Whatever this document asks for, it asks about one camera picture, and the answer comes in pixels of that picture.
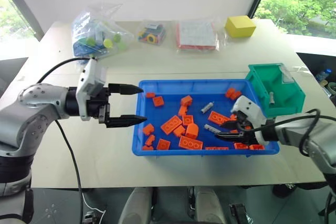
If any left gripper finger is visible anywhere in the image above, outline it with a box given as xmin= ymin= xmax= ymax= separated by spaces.
xmin=108 ymin=83 xmax=145 ymax=97
xmin=105 ymin=114 xmax=148 ymax=129

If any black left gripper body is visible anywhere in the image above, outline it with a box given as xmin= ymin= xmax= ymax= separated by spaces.
xmin=86 ymin=87 xmax=111 ymax=128

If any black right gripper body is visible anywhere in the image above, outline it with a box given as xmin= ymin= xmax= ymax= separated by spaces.
xmin=235 ymin=111 xmax=260 ymax=146

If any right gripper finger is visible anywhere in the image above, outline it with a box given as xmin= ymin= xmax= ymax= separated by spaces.
xmin=214 ymin=132 xmax=245 ymax=143
xmin=219 ymin=120 xmax=238 ymax=131

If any blue plastic bin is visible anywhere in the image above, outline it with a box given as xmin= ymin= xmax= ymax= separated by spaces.
xmin=131 ymin=79 xmax=280 ymax=157

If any green plastic bin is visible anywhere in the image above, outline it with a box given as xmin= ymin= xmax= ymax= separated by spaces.
xmin=245 ymin=62 xmax=307 ymax=118

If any flat long orange brick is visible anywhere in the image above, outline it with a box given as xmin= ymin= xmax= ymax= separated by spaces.
xmin=207 ymin=110 xmax=232 ymax=126

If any grey metal bolt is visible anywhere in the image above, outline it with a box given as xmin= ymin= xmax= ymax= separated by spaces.
xmin=200 ymin=101 xmax=215 ymax=113

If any square orange brick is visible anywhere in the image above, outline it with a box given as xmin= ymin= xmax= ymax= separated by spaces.
xmin=152 ymin=95 xmax=165 ymax=108
xmin=156 ymin=138 xmax=172 ymax=152
xmin=182 ymin=114 xmax=195 ymax=126

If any rounded orange brick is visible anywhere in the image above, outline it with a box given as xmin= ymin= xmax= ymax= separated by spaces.
xmin=185 ymin=123 xmax=200 ymax=140

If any long three-stud orange brick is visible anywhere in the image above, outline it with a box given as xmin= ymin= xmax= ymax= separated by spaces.
xmin=178 ymin=135 xmax=204 ymax=151

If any flat six-stud orange brick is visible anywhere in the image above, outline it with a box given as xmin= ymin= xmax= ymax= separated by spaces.
xmin=160 ymin=115 xmax=183 ymax=135

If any plastic bag of colourful pieces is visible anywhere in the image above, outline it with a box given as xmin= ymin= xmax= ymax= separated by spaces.
xmin=136 ymin=20 xmax=168 ymax=47

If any plastic bag of blue toys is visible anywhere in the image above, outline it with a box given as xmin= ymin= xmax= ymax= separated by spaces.
xmin=71 ymin=3 xmax=135 ymax=59

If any black rounded shape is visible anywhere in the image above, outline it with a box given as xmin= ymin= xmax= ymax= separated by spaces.
xmin=272 ymin=182 xmax=299 ymax=199

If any grey rounded shape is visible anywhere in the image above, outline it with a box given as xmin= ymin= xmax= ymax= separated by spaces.
xmin=118 ymin=187 xmax=154 ymax=224
xmin=195 ymin=186 xmax=227 ymax=224

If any black clamp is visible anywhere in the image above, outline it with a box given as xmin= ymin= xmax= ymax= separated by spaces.
xmin=228 ymin=202 xmax=249 ymax=224

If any bagged red white board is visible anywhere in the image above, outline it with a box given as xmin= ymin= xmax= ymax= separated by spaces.
xmin=175 ymin=19 xmax=221 ymax=54

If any dark grey panel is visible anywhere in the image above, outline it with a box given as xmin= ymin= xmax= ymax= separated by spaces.
xmin=0 ymin=57 xmax=29 ymax=98

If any clear water bottle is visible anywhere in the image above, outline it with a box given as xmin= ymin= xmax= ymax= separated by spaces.
xmin=314 ymin=68 xmax=333 ymax=83

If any yellow box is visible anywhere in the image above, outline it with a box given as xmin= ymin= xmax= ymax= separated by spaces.
xmin=224 ymin=15 xmax=257 ymax=39

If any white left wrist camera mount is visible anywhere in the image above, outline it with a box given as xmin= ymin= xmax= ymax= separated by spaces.
xmin=75 ymin=58 xmax=109 ymax=122

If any black hanging left arm cable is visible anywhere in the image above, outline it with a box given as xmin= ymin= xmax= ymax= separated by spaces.
xmin=54 ymin=119 xmax=83 ymax=192

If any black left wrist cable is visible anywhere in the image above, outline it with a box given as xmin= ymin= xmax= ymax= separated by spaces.
xmin=36 ymin=57 xmax=91 ymax=84

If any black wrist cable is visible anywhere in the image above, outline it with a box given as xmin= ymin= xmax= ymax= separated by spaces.
xmin=249 ymin=108 xmax=322 ymax=157
xmin=36 ymin=57 xmax=91 ymax=84

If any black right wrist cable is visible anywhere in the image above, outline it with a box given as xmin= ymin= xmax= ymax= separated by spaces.
xmin=249 ymin=108 xmax=322 ymax=157

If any thin white cable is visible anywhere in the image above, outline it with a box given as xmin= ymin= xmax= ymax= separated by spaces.
xmin=81 ymin=189 xmax=107 ymax=216

